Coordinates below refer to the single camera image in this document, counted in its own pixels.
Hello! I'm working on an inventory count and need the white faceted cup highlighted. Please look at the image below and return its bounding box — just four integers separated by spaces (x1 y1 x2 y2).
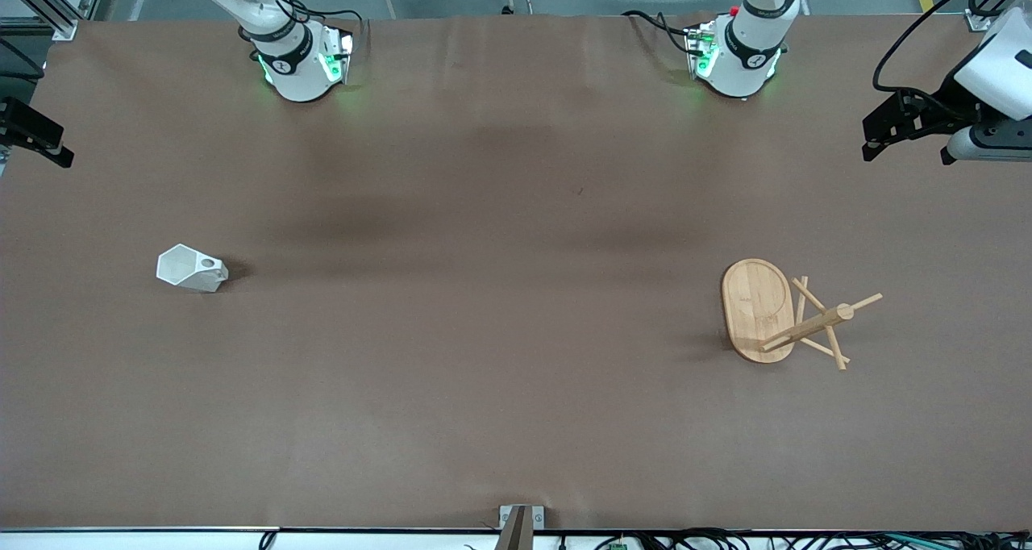
156 244 229 294

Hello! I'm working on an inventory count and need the wooden cup rack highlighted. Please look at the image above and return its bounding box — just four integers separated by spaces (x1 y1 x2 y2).
720 258 884 372

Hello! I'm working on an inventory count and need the brown table cover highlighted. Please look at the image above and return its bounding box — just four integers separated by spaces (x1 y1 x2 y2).
0 14 1032 532

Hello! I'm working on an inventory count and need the aluminium frame profile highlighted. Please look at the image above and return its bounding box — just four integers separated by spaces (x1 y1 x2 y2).
966 0 1032 33
0 0 110 41

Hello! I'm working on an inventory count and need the black left base cable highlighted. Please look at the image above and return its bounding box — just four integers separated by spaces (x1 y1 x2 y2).
622 10 696 55

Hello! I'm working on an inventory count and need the black base cable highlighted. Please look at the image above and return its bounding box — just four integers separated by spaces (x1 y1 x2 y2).
622 10 696 55
270 0 368 51

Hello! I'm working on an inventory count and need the black right base cable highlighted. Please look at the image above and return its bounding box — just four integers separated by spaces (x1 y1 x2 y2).
270 0 368 51

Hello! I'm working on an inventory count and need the black cable tangle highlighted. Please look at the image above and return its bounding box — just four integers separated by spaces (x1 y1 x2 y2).
556 527 1032 550

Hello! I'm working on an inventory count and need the grey metal camera bracket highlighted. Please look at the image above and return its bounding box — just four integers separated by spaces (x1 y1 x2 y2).
498 505 546 550

